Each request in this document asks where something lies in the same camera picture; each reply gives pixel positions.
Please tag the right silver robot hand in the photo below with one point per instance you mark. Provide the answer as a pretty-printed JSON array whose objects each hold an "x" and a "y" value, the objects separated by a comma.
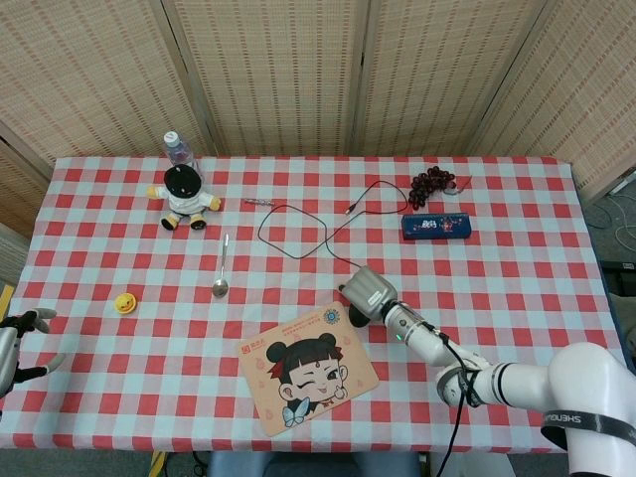
[{"x": 367, "y": 294}]

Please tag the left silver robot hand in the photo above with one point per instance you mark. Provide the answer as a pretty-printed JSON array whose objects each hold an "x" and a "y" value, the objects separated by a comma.
[{"x": 12, "y": 348}]

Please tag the black round object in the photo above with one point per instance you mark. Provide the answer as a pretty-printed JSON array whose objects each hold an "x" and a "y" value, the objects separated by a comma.
[{"x": 358, "y": 318}]

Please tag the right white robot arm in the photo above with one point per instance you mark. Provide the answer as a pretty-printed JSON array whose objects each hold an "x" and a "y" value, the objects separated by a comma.
[{"x": 502, "y": 367}]

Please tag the pink cartoon mouse pad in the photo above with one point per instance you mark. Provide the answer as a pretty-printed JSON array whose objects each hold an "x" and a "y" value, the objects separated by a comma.
[{"x": 305, "y": 367}]

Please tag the blue printed pencil case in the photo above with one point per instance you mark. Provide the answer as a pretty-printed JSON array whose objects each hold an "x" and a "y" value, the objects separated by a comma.
[{"x": 436, "y": 226}]

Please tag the yellow duck toy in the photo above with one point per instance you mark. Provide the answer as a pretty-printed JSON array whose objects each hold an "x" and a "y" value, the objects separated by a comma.
[{"x": 124, "y": 302}]

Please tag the dark red grape bunch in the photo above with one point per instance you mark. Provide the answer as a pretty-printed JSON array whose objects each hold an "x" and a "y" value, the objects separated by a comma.
[{"x": 431, "y": 183}]

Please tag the silver metal spoon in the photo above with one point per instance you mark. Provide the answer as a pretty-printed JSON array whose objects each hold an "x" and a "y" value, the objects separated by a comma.
[{"x": 221, "y": 278}]

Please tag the red white checkered tablecloth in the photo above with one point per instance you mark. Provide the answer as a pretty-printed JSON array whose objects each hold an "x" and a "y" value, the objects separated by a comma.
[{"x": 149, "y": 278}]

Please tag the plush doll with black hair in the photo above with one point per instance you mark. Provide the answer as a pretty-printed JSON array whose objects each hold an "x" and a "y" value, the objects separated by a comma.
[{"x": 183, "y": 196}]

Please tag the woven bamboo folding screen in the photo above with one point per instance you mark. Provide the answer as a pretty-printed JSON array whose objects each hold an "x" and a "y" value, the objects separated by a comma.
[{"x": 278, "y": 74}]

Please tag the clear plastic water bottle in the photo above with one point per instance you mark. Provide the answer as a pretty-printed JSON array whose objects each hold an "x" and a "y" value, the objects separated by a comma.
[{"x": 178, "y": 148}]

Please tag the black box on floor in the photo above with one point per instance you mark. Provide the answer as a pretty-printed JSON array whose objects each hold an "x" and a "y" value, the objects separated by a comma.
[{"x": 620, "y": 275}]

